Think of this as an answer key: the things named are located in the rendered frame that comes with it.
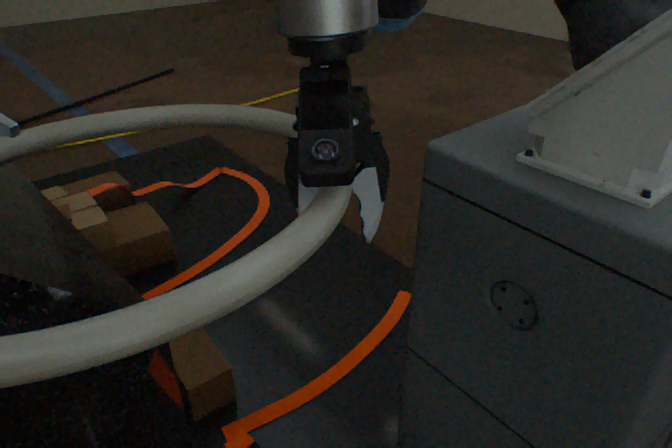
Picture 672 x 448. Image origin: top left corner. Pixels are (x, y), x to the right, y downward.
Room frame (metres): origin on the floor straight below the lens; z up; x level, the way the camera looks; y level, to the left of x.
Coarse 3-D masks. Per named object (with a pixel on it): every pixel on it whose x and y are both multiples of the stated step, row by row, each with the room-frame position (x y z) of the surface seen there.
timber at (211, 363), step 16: (192, 336) 1.06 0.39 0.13; (176, 352) 1.00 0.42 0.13; (192, 352) 1.00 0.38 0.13; (208, 352) 1.00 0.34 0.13; (176, 368) 0.95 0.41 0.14; (192, 368) 0.95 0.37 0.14; (208, 368) 0.95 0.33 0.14; (224, 368) 0.95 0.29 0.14; (192, 384) 0.90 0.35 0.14; (208, 384) 0.91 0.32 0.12; (224, 384) 0.93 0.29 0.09; (192, 400) 0.88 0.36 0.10; (208, 400) 0.91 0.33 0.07; (224, 400) 0.93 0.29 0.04; (192, 416) 0.88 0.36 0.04
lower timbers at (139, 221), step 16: (96, 176) 2.01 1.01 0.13; (112, 176) 2.01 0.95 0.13; (80, 192) 1.88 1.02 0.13; (112, 192) 1.90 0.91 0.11; (112, 208) 1.89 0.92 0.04; (128, 208) 1.72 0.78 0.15; (144, 208) 1.72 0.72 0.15; (112, 224) 1.61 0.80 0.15; (128, 224) 1.61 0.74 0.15; (144, 224) 1.61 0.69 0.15; (160, 224) 1.61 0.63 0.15; (128, 240) 1.51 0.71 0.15; (144, 240) 1.53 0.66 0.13; (160, 240) 1.56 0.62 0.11; (112, 256) 1.46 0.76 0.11; (128, 256) 1.49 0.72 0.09; (144, 256) 1.52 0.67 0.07; (160, 256) 1.55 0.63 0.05; (128, 272) 1.48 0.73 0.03
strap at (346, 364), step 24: (216, 168) 2.31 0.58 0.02; (96, 192) 1.71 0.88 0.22; (144, 192) 1.89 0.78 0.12; (264, 192) 2.07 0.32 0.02; (264, 216) 1.87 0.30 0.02; (240, 240) 1.69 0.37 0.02; (168, 288) 1.41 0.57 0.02; (384, 336) 1.18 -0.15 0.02; (360, 360) 1.08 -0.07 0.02; (312, 384) 0.99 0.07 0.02; (264, 408) 0.92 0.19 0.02; (288, 408) 0.92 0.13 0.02
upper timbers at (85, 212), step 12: (84, 192) 1.66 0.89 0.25; (60, 204) 1.58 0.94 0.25; (72, 204) 1.58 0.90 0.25; (84, 204) 1.58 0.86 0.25; (96, 204) 1.58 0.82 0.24; (72, 216) 1.50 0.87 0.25; (84, 216) 1.50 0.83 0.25; (96, 216) 1.50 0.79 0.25; (84, 228) 1.43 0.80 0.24; (96, 228) 1.45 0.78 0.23; (108, 228) 1.47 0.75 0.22; (96, 240) 1.45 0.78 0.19; (108, 240) 1.47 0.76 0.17
